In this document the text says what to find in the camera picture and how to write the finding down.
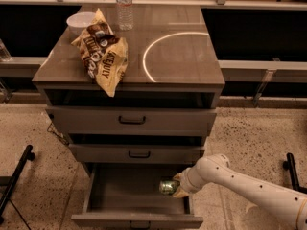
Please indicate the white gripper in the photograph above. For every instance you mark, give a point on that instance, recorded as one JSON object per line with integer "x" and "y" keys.
{"x": 185, "y": 183}

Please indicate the green soda can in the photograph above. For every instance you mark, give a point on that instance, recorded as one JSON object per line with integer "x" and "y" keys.
{"x": 168, "y": 187}

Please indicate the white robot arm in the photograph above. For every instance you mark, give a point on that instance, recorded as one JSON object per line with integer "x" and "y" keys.
{"x": 285, "y": 203}

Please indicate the grey open bottom drawer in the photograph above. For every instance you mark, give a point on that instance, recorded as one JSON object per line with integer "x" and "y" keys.
{"x": 127, "y": 196}

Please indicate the grey drawer cabinet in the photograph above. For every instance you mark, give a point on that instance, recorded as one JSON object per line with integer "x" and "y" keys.
{"x": 171, "y": 64}

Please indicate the grey middle drawer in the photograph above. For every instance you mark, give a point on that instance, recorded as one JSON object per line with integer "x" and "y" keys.
{"x": 160, "y": 154}

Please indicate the grey top drawer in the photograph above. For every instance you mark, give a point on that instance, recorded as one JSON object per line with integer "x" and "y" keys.
{"x": 159, "y": 121}

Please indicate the black right base leg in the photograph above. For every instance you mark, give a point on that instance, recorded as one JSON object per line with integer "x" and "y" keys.
{"x": 289, "y": 165}

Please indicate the black base leg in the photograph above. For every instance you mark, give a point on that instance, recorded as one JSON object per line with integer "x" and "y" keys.
{"x": 9, "y": 182}
{"x": 289, "y": 165}

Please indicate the yellow brown chip bag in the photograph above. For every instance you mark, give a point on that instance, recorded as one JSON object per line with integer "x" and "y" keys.
{"x": 103, "y": 54}

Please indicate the black left base leg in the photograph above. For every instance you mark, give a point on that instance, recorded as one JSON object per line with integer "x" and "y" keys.
{"x": 9, "y": 182}

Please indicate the white bowl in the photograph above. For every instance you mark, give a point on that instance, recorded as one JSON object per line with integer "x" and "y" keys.
{"x": 79, "y": 21}

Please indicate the clear plastic water bottle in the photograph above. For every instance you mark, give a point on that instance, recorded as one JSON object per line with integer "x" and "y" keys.
{"x": 125, "y": 14}

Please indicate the clear cup at left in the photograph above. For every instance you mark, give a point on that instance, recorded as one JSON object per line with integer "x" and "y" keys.
{"x": 4, "y": 53}

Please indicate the black middle drawer handle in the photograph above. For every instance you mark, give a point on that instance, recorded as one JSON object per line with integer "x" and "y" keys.
{"x": 139, "y": 155}

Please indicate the black drawer handle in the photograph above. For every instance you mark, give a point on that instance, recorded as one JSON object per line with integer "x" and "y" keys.
{"x": 125, "y": 121}
{"x": 139, "y": 155}

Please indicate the black top drawer handle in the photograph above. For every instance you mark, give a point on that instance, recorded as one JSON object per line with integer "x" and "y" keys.
{"x": 125, "y": 121}

